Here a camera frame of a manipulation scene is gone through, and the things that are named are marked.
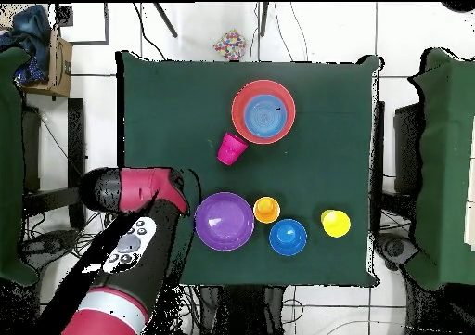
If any small light blue bowl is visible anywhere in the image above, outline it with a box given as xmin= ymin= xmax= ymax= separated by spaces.
xmin=243 ymin=94 xmax=289 ymax=139

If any wide orange-red bowl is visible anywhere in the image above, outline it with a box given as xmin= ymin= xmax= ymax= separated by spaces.
xmin=230 ymin=79 xmax=297 ymax=146

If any black rectangular frame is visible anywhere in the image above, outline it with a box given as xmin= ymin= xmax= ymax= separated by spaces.
xmin=55 ymin=2 xmax=110 ymax=46

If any green cloth covered table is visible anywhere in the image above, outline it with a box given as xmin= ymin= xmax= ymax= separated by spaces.
xmin=0 ymin=46 xmax=38 ymax=286
xmin=404 ymin=47 xmax=475 ymax=291

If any orange plastic cup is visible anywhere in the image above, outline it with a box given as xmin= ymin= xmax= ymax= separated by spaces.
xmin=252 ymin=196 xmax=282 ymax=225

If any black stool frame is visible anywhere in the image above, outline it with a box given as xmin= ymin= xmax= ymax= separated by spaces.
xmin=21 ymin=97 xmax=87 ymax=232
xmin=370 ymin=100 xmax=424 ymax=210

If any small dark blue bowl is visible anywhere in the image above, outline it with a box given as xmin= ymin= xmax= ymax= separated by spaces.
xmin=268 ymin=218 xmax=308 ymax=257

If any pink plastic cup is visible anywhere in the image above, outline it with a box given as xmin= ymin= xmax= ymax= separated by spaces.
xmin=216 ymin=131 xmax=249 ymax=166

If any blue cloth bundle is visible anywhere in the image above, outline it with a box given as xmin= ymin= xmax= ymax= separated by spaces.
xmin=0 ymin=4 xmax=51 ymax=85

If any purple plastic bowl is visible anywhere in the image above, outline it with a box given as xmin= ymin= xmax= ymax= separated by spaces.
xmin=194 ymin=191 xmax=255 ymax=252

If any dark green tablecloth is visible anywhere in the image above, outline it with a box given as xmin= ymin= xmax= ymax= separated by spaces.
xmin=116 ymin=50 xmax=383 ymax=288

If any yellow plastic cup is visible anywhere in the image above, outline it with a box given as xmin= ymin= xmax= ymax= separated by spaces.
xmin=320 ymin=209 xmax=352 ymax=238

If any black tripod leg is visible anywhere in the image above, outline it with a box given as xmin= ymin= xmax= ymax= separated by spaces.
xmin=259 ymin=2 xmax=269 ymax=37
xmin=153 ymin=2 xmax=179 ymax=39

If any cardboard box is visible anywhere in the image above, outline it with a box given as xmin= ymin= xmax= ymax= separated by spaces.
xmin=21 ymin=28 xmax=73 ymax=98

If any black pedestal foot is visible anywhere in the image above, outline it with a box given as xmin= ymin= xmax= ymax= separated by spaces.
xmin=374 ymin=232 xmax=420 ymax=271
xmin=21 ymin=229 xmax=81 ymax=265

